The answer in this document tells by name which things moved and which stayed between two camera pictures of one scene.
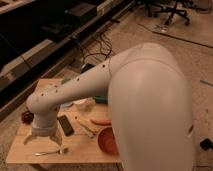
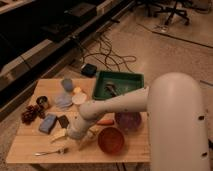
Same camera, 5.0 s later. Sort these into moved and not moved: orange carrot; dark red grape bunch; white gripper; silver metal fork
Moved: white gripper
Not moved: silver metal fork; dark red grape bunch; orange carrot
